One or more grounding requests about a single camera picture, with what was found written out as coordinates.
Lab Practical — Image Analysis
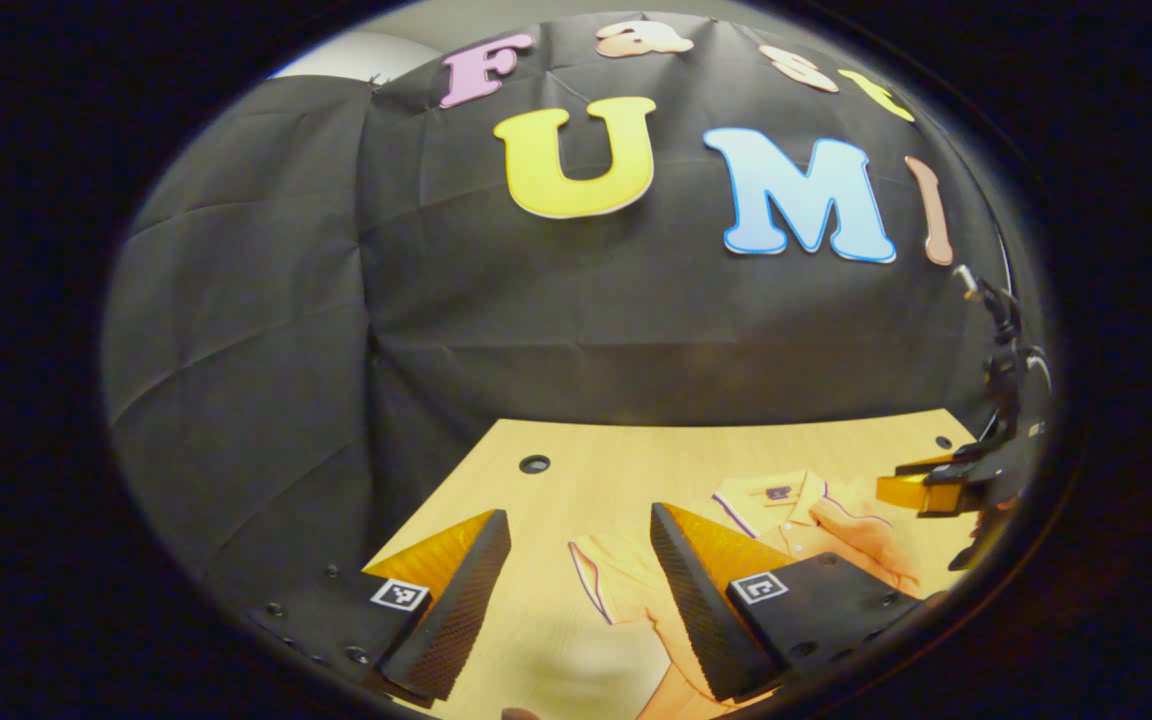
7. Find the orange polo T-shirt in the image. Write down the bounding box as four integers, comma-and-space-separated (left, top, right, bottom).
568, 468, 937, 720

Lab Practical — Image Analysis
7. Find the black backdrop cloth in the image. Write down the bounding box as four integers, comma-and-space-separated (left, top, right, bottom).
101, 10, 1047, 641

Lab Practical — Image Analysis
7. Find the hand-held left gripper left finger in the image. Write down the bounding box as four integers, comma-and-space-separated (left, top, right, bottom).
244, 508, 514, 703

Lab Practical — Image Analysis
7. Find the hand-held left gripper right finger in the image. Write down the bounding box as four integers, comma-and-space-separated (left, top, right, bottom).
648, 502, 949, 704

